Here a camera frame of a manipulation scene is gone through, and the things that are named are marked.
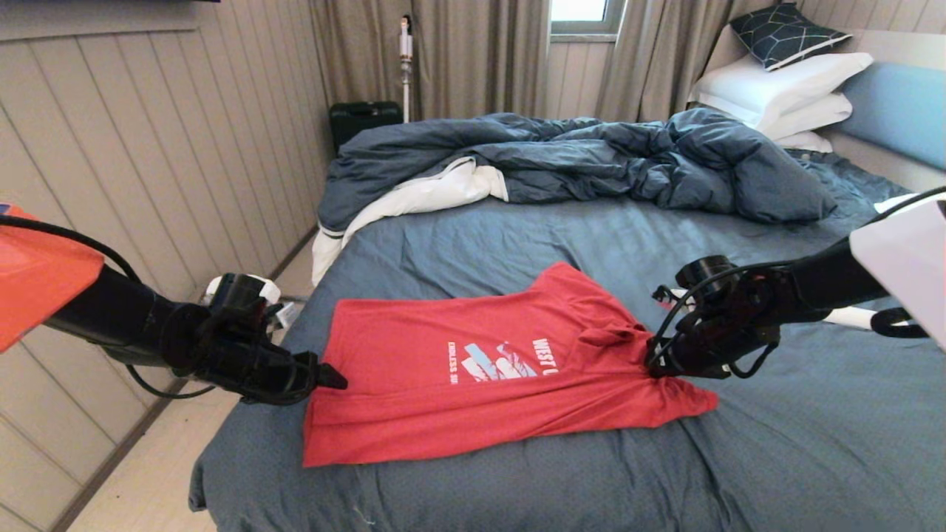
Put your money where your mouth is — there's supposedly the red printed t-shirt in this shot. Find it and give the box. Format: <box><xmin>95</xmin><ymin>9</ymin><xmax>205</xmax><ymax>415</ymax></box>
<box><xmin>302</xmin><ymin>261</ymin><xmax>719</xmax><ymax>468</ymax></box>

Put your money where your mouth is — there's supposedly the long white remote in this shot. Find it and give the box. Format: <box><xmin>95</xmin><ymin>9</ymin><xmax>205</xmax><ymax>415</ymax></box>
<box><xmin>824</xmin><ymin>307</ymin><xmax>877</xmax><ymax>331</ymax></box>

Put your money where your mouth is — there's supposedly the flat white pillow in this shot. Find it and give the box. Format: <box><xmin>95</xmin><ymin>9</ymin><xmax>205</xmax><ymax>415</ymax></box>
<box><xmin>772</xmin><ymin>133</ymin><xmax>832</xmax><ymax>154</ymax></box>

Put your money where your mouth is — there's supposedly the dark blue duvet white lining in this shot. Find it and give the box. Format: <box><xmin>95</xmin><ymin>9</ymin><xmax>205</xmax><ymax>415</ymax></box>
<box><xmin>312</xmin><ymin>109</ymin><xmax>837</xmax><ymax>287</ymax></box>

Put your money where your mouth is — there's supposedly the medium white pillow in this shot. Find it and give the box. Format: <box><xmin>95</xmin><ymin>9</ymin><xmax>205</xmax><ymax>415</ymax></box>
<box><xmin>754</xmin><ymin>94</ymin><xmax>852</xmax><ymax>143</ymax></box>

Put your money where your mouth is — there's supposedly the large white pillow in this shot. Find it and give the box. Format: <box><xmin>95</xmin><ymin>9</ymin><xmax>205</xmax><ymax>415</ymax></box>
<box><xmin>687</xmin><ymin>54</ymin><xmax>873</xmax><ymax>131</ymax></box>

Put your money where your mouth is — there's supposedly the black hard case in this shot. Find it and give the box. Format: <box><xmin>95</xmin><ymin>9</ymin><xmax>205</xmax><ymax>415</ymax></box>
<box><xmin>330</xmin><ymin>102</ymin><xmax>404</xmax><ymax>156</ymax></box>

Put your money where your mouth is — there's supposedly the blue headboard cushion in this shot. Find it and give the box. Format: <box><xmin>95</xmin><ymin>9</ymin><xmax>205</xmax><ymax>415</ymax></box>
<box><xmin>835</xmin><ymin>64</ymin><xmax>946</xmax><ymax>174</ymax></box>

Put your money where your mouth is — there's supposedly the narrow beige curtain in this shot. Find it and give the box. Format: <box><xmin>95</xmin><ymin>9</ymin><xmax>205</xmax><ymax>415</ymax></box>
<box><xmin>595</xmin><ymin>0</ymin><xmax>780</xmax><ymax>125</ymax></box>

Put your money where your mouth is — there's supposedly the dark geometric patterned cushion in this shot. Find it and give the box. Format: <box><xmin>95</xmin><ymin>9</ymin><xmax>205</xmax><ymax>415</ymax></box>
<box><xmin>728</xmin><ymin>4</ymin><xmax>851</xmax><ymax>73</ymax></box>

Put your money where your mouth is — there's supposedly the beige headboard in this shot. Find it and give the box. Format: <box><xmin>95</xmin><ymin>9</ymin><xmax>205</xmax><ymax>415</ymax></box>
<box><xmin>698</xmin><ymin>27</ymin><xmax>946</xmax><ymax>194</ymax></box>

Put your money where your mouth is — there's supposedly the white stick vacuum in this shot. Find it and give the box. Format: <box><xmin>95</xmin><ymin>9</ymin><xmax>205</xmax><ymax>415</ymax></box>
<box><xmin>399</xmin><ymin>16</ymin><xmax>413</xmax><ymax>125</ymax></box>

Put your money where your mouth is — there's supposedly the wide beige curtain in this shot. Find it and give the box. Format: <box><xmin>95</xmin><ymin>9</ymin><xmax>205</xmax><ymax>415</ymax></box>
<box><xmin>309</xmin><ymin>0</ymin><xmax>551</xmax><ymax>123</ymax></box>

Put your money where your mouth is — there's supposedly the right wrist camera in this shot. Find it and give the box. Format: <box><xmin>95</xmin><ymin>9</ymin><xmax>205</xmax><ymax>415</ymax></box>
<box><xmin>654</xmin><ymin>255</ymin><xmax>736</xmax><ymax>304</ymax></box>

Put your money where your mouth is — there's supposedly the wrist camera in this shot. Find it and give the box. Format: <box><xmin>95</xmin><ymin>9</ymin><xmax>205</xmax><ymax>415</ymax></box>
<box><xmin>205</xmin><ymin>273</ymin><xmax>282</xmax><ymax>326</ymax></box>
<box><xmin>654</xmin><ymin>255</ymin><xmax>736</xmax><ymax>304</ymax></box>

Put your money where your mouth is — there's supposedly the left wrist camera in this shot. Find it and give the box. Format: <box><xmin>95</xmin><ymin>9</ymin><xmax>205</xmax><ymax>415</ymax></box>
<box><xmin>205</xmin><ymin>273</ymin><xmax>282</xmax><ymax>326</ymax></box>

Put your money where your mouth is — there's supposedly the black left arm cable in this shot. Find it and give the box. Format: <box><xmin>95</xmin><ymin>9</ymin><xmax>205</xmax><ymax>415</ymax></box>
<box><xmin>0</xmin><ymin>214</ymin><xmax>245</xmax><ymax>403</ymax></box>

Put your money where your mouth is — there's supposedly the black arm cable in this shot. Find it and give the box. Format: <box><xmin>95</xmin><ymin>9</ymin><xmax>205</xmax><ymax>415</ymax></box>
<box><xmin>0</xmin><ymin>214</ymin><xmax>245</xmax><ymax>403</ymax></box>
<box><xmin>650</xmin><ymin>186</ymin><xmax>946</xmax><ymax>379</ymax></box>

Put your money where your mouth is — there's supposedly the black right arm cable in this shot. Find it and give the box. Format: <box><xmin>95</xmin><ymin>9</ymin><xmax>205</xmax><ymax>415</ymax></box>
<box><xmin>650</xmin><ymin>186</ymin><xmax>946</xmax><ymax>379</ymax></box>

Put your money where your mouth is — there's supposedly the window with grey frame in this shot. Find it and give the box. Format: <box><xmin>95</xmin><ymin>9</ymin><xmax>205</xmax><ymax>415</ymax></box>
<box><xmin>549</xmin><ymin>0</ymin><xmax>625</xmax><ymax>44</ymax></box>

